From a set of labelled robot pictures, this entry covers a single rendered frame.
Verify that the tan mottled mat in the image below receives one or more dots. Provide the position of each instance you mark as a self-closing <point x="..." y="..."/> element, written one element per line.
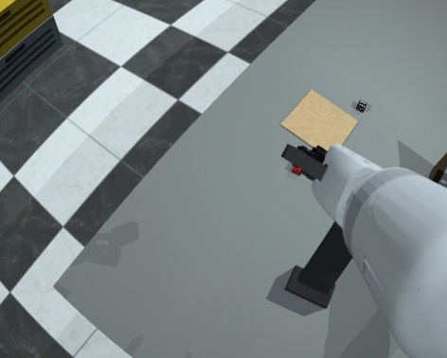
<point x="317" y="121"/>

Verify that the black die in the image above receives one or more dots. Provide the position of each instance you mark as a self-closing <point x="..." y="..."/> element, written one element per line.
<point x="361" y="106"/>

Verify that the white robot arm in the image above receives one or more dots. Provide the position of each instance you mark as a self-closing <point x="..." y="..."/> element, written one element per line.
<point x="397" y="224"/>

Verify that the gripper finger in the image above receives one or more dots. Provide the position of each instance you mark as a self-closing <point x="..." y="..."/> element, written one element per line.
<point x="302" y="158"/>

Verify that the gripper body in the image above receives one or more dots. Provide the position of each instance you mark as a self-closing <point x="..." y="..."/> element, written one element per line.
<point x="347" y="171"/>

